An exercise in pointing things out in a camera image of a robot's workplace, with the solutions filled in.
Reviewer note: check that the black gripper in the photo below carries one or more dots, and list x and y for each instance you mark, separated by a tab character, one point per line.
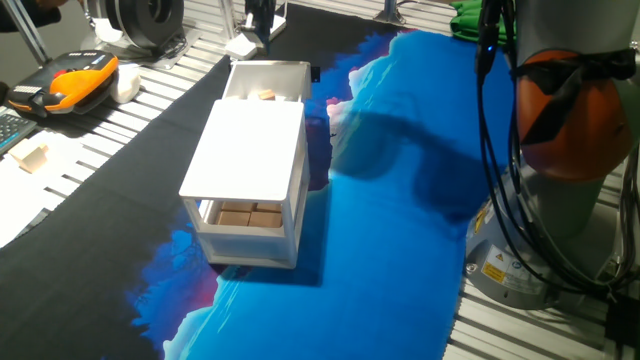
260	10

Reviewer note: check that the silver orange robot arm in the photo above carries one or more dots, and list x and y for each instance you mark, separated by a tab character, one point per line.
565	115

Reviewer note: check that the forearm in dark sleeve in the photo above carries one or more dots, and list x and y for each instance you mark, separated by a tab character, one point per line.
25	15

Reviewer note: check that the bare human hand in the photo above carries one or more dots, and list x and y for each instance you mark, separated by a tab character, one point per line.
50	2

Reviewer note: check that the small wooden cube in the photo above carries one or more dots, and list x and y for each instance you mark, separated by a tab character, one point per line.
267	94

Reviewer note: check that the white lumpy object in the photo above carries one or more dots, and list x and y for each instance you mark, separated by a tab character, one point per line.
125	85

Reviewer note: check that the brown wooden block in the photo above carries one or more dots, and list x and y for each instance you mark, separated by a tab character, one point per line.
237	206
269	207
265	220
232	218

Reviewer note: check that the orange black teach pendant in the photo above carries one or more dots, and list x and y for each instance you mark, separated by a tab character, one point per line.
75	82

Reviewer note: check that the green cloth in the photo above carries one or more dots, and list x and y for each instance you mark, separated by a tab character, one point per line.
465	25

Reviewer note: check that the aluminium profile bar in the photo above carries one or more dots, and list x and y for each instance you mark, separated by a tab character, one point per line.
25	31

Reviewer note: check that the blue black printed cloth mat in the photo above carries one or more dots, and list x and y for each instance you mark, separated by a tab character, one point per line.
390	250

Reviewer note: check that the pale wooden block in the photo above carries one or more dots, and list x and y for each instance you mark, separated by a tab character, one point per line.
29	156

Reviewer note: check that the black computer keyboard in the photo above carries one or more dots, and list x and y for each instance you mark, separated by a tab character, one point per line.
12	129

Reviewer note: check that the aluminium profile post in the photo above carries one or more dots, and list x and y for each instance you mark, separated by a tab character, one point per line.
228	20
390	12

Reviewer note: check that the grey reel base plate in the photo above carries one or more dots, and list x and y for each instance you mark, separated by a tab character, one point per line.
165	57

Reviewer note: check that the white drawer cabinet frame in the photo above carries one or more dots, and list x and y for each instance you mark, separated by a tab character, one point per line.
250	150

